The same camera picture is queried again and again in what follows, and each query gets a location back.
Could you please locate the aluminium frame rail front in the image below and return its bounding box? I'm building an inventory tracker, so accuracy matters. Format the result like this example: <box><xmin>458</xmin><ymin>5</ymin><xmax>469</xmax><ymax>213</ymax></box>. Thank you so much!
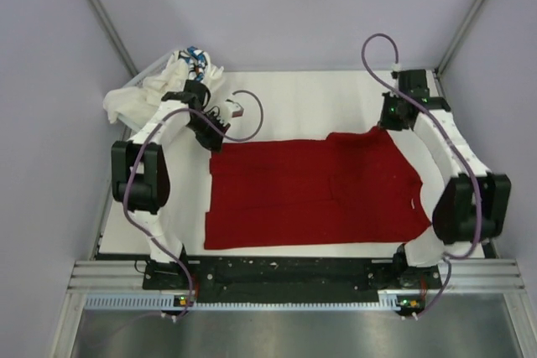
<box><xmin>67</xmin><ymin>259</ymin><xmax>526</xmax><ymax>293</ymax></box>

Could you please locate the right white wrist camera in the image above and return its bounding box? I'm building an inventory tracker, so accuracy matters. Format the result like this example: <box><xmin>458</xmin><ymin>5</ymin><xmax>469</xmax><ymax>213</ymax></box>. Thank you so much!
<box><xmin>391</xmin><ymin>63</ymin><xmax>402</xmax><ymax>80</ymax></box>

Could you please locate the white printed t shirt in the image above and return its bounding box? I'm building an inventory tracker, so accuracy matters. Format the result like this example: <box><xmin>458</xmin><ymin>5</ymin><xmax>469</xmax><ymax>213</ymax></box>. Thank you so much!
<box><xmin>159</xmin><ymin>46</ymin><xmax>224</xmax><ymax>105</ymax></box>

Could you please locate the red t shirt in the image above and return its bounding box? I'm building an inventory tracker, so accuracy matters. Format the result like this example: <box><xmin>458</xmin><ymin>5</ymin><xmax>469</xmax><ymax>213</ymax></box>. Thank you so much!
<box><xmin>204</xmin><ymin>127</ymin><xmax>430</xmax><ymax>250</ymax></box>

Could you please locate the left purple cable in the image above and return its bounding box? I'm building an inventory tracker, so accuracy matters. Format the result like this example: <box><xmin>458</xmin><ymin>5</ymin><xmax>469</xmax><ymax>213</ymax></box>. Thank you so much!
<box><xmin>124</xmin><ymin>89</ymin><xmax>264</xmax><ymax>321</ymax></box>

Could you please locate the white plastic basket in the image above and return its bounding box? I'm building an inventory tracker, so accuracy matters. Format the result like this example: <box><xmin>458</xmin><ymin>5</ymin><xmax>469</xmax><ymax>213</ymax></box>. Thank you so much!
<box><xmin>118</xmin><ymin>49</ymin><xmax>198</xmax><ymax>132</ymax></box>

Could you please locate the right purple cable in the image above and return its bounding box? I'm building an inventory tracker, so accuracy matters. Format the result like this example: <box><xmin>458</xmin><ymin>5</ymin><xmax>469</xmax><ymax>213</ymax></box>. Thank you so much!
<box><xmin>361</xmin><ymin>33</ymin><xmax>482</xmax><ymax>321</ymax></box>

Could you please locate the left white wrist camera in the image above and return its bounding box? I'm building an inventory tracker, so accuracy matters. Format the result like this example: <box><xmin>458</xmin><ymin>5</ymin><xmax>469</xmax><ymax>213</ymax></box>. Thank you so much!
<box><xmin>224</xmin><ymin>98</ymin><xmax>244</xmax><ymax>120</ymax></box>

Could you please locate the right aluminium corner post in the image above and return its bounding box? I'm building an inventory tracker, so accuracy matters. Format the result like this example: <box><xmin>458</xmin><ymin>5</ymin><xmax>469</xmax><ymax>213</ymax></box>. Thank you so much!
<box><xmin>435</xmin><ymin>0</ymin><xmax>488</xmax><ymax>78</ymax></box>

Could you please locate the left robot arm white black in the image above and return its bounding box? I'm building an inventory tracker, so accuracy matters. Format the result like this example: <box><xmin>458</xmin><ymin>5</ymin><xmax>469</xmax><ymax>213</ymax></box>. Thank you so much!
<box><xmin>111</xmin><ymin>80</ymin><xmax>243</xmax><ymax>288</ymax></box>

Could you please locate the white t shirt pile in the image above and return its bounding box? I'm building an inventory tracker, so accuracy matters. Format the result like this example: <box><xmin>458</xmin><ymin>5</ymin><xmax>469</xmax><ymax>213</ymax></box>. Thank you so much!
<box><xmin>103</xmin><ymin>76</ymin><xmax>167</xmax><ymax>127</ymax></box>

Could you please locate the purple cable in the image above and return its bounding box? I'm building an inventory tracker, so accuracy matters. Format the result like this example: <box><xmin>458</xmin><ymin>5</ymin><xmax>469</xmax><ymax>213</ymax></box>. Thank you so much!
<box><xmin>361</xmin><ymin>33</ymin><xmax>482</xmax><ymax>321</ymax></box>
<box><xmin>124</xmin><ymin>89</ymin><xmax>264</xmax><ymax>321</ymax></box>

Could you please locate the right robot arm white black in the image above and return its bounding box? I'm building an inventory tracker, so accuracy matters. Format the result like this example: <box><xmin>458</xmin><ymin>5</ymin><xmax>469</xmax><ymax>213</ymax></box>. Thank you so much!
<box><xmin>378</xmin><ymin>70</ymin><xmax>512</xmax><ymax>288</ymax></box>

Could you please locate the grey slotted cable duct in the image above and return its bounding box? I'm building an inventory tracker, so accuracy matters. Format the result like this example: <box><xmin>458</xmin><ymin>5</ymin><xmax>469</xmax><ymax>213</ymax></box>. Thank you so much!
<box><xmin>85</xmin><ymin>293</ymin><xmax>401</xmax><ymax>313</ymax></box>

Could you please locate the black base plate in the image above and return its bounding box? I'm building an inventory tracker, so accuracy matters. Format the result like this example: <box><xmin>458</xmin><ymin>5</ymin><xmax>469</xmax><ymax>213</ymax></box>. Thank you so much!
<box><xmin>143</xmin><ymin>255</ymin><xmax>441</xmax><ymax>304</ymax></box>

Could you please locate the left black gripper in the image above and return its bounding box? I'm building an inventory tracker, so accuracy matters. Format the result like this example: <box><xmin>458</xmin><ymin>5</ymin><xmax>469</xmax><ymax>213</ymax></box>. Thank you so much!
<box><xmin>185</xmin><ymin>112</ymin><xmax>230</xmax><ymax>153</ymax></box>

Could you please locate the left aluminium corner post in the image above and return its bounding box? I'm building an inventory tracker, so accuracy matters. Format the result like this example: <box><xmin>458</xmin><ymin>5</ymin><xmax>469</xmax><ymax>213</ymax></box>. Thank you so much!
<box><xmin>86</xmin><ymin>0</ymin><xmax>138</xmax><ymax>77</ymax></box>

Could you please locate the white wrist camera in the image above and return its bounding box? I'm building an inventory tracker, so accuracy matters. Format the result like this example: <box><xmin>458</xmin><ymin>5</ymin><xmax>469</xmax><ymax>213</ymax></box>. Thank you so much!
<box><xmin>224</xmin><ymin>98</ymin><xmax>244</xmax><ymax>120</ymax></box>
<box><xmin>391</xmin><ymin>63</ymin><xmax>402</xmax><ymax>80</ymax></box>

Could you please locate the aluminium corner post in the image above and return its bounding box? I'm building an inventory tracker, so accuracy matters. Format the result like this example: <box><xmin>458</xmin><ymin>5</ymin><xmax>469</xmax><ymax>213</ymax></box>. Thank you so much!
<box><xmin>86</xmin><ymin>0</ymin><xmax>138</xmax><ymax>77</ymax></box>
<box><xmin>435</xmin><ymin>0</ymin><xmax>488</xmax><ymax>78</ymax></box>

